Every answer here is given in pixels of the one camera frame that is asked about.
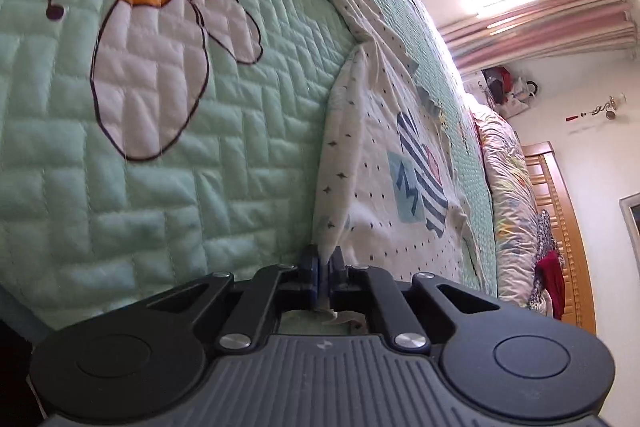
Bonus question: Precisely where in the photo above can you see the white dotted children's shirt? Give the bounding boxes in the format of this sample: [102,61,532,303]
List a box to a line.
[240,0,483,329]

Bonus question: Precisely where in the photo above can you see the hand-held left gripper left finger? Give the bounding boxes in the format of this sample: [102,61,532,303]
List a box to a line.
[146,246,321,353]

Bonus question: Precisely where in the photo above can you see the framed wall picture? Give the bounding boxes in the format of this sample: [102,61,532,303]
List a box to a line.
[619,193,640,268]

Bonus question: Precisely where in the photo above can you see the floral quilt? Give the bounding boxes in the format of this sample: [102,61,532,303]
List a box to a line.
[470,104,546,308]

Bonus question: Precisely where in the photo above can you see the pink striped curtain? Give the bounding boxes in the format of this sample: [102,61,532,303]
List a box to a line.
[440,0,640,75]

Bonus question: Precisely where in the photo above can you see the dark patterned cloth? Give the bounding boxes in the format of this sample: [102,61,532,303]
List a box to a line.
[527,209,563,313]

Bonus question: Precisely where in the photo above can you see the wooden bed headboard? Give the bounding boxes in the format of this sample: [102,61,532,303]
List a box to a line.
[520,142,598,335]

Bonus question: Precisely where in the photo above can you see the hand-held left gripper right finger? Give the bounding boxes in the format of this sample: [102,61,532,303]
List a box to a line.
[329,246,502,352]

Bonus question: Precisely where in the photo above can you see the wall lamp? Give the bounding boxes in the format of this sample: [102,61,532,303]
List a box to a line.
[592,93,628,120]

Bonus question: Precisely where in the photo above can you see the red cloth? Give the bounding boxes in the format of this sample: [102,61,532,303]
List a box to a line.
[535,251,566,320]

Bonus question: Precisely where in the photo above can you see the pile of bags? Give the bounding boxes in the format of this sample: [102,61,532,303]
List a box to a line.
[480,67,541,118]

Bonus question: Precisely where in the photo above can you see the green quilted bedspread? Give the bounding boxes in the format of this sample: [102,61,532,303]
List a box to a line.
[0,0,501,343]

